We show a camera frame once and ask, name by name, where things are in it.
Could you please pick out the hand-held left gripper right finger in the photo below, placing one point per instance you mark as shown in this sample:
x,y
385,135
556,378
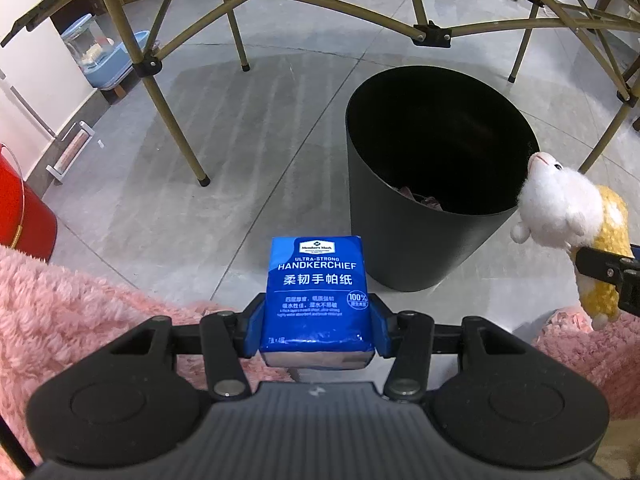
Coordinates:
x,y
382,332

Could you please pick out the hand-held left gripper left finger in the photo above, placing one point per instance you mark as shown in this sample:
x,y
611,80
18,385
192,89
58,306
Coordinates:
x,y
255,332

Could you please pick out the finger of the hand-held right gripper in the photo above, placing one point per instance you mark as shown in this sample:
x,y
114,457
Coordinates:
x,y
600,264

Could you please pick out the blue tissue packet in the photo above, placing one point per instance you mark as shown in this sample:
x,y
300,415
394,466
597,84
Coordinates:
x,y
317,300

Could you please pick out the white and yellow sheep plush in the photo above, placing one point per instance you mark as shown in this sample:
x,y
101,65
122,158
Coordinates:
x,y
560,205

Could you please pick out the black trash bin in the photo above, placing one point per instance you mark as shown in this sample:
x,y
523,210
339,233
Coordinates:
x,y
400,250

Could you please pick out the pink pleated cloth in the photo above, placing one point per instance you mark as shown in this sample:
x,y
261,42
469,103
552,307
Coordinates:
x,y
417,197

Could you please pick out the red plastic bucket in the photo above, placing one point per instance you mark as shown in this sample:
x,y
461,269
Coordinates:
x,y
25,215

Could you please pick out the tan slatted folding table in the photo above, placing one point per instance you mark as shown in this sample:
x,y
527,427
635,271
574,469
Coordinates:
x,y
434,35

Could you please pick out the blue plastic container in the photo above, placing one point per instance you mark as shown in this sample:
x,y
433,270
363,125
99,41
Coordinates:
x,y
107,62

